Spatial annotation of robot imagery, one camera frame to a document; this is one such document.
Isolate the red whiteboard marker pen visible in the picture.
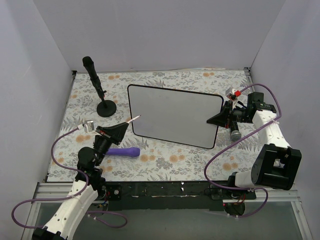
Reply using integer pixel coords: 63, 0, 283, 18
126, 115, 141, 124

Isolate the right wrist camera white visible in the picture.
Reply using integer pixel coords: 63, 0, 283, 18
225, 87, 242, 101

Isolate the black microphone on stand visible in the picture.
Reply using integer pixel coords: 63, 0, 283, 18
82, 56, 105, 99

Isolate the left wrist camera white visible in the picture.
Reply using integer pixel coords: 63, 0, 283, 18
77, 120, 96, 134

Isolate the black silver microphone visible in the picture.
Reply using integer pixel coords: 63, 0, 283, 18
229, 121, 242, 142

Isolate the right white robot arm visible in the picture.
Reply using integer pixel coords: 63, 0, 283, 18
206, 91, 302, 199

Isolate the purple foam microphone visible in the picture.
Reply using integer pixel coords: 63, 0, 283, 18
106, 147, 140, 158

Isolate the floral patterned table mat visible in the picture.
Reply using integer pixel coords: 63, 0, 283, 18
46, 70, 262, 182

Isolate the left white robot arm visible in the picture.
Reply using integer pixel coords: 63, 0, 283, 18
31, 122, 129, 240

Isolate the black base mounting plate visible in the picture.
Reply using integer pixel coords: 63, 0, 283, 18
98, 181, 256, 211

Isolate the black round microphone stand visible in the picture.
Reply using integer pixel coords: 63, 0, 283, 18
96, 90, 117, 118

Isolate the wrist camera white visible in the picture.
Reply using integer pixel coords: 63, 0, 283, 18
77, 120, 96, 134
225, 87, 242, 101

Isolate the white whiteboard black frame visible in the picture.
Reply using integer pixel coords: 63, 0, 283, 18
127, 84, 224, 149

